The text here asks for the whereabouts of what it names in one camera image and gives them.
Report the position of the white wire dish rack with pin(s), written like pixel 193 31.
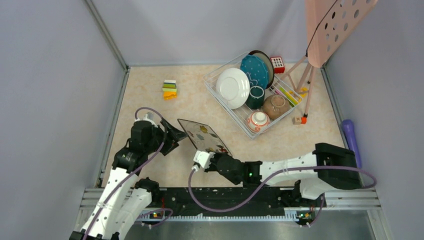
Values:
pixel 240 115

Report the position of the brown speckled ceramic bowl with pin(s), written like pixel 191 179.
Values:
pixel 275 106

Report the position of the dark green ceramic mug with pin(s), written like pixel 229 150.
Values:
pixel 255 98

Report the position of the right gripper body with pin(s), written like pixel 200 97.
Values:
pixel 213 167

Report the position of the orange patterned white bowl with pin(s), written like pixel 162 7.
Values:
pixel 257 121

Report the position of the pink green toy brick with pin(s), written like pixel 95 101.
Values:
pixel 281 91

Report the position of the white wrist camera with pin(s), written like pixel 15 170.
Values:
pixel 202 160
pixel 148 117

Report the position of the square floral ceramic plate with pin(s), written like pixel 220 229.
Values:
pixel 203 137

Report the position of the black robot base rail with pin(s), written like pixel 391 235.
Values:
pixel 226 197

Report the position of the stacked colourful toy blocks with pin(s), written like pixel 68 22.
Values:
pixel 169 89

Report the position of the round white plate red lettering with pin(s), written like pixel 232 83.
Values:
pixel 233 87

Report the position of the yellow toy block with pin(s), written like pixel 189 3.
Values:
pixel 303 92

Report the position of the pink tripod stand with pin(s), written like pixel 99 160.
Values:
pixel 310 72

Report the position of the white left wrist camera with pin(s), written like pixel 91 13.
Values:
pixel 148 117

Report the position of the orange and wood toy cubes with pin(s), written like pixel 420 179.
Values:
pixel 299 120

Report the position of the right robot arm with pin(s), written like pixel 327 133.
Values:
pixel 326 168

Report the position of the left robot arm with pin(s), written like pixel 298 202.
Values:
pixel 125 195

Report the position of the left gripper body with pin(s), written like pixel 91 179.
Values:
pixel 172 138

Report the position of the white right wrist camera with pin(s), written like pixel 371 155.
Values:
pixel 202 160

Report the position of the red-rimmed cream round plate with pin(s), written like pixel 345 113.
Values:
pixel 267 61

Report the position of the pink perforated board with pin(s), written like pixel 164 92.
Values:
pixel 329 23

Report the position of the red toy calculator block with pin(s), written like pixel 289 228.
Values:
pixel 278 64

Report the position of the purple handle tool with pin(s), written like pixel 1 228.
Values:
pixel 348 129

